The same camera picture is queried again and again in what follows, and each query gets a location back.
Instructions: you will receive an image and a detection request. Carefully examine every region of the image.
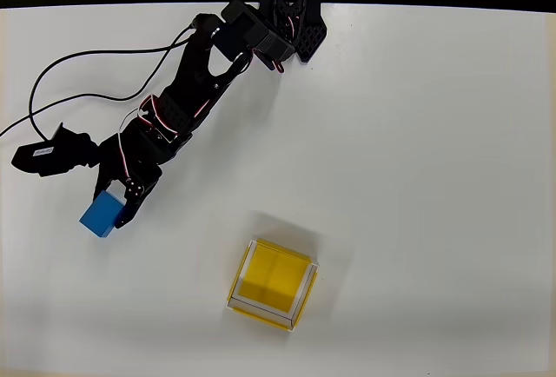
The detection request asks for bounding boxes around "blue cube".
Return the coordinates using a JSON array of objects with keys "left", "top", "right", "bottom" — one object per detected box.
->
[{"left": 78, "top": 189, "right": 129, "bottom": 240}]

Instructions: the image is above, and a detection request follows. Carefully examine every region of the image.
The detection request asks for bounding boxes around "yellow open box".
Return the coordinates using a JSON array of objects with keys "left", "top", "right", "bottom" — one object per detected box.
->
[{"left": 225, "top": 237, "right": 322, "bottom": 334}]

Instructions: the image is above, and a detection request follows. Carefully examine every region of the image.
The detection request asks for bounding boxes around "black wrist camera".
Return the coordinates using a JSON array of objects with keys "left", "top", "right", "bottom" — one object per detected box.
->
[{"left": 10, "top": 122, "right": 103, "bottom": 179}]

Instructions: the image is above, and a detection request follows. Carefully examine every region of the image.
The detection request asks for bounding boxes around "black camera cable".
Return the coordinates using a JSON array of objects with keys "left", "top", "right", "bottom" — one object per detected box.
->
[{"left": 0, "top": 20, "right": 202, "bottom": 142}]

